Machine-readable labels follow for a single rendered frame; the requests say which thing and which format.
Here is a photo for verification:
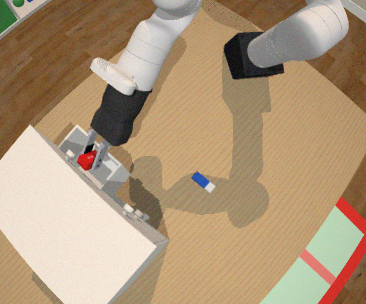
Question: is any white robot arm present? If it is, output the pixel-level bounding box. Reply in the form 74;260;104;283
126;0;349;68

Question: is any blue and white eraser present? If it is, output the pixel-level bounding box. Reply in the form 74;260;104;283
192;172;215;193

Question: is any red nine-volt battery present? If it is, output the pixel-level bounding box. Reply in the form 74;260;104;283
77;150;97;171

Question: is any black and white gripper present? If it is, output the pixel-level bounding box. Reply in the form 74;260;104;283
81;48;162;171

